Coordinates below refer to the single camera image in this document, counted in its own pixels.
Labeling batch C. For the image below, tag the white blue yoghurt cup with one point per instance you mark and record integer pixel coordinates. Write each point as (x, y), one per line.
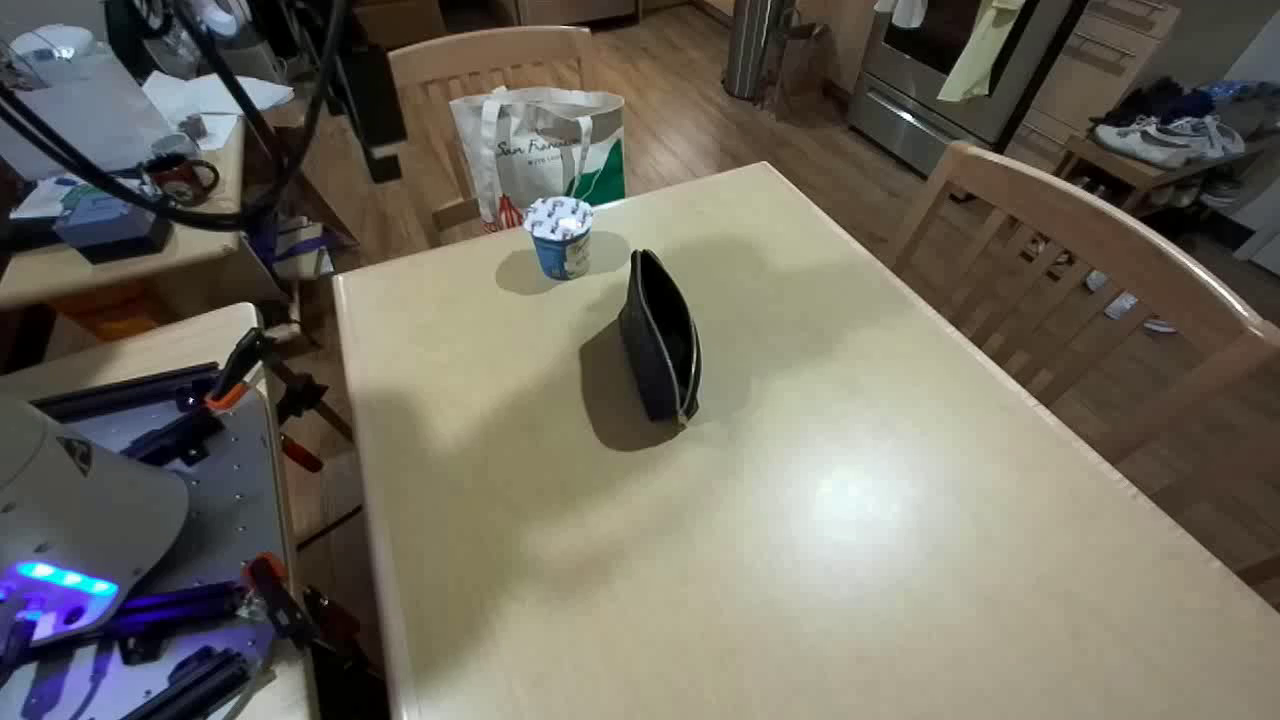
(561, 228)

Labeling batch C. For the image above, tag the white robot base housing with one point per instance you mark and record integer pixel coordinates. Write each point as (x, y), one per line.
(82, 525)

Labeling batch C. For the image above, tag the black zip purse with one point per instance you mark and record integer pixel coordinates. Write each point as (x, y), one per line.
(661, 342)

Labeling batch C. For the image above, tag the wooden chair behind table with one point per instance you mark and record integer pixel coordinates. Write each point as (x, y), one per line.
(414, 194)

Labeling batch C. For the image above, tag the white green shopping bag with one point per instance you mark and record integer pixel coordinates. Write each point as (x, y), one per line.
(541, 140)

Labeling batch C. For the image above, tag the orange black clamp upper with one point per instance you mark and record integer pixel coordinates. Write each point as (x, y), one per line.
(257, 365)

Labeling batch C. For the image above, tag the orange black clamp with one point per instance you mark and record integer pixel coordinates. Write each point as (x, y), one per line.
(328, 636)
(257, 365)

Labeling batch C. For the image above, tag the metal trash bin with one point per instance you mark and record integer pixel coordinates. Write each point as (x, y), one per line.
(755, 48)

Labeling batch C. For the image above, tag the stainless steel oven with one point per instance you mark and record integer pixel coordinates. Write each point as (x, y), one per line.
(911, 53)

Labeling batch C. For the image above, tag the orange black clamp lower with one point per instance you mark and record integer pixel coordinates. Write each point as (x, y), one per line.
(328, 636)

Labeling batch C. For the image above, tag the yellow hanging towel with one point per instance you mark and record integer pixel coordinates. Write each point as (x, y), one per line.
(981, 48)

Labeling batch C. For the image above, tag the cluttered wooden side desk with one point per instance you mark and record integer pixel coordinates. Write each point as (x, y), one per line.
(146, 285)

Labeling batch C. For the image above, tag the white paper sheet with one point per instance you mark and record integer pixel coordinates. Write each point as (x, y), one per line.
(183, 99)

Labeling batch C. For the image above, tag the wooden chair right side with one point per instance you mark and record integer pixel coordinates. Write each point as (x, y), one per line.
(1058, 280)

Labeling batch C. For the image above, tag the wooden shoe rack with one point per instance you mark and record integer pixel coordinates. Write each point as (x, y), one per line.
(1139, 186)

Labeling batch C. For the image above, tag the grey metal mounting plate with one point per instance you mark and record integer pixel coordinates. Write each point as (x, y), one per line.
(190, 640)

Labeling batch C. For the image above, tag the dark blue box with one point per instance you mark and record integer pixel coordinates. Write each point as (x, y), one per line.
(106, 228)

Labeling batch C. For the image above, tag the white sneakers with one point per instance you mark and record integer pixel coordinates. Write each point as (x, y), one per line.
(1170, 145)

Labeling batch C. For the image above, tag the grey laptop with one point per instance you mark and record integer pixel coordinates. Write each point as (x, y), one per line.
(97, 109)

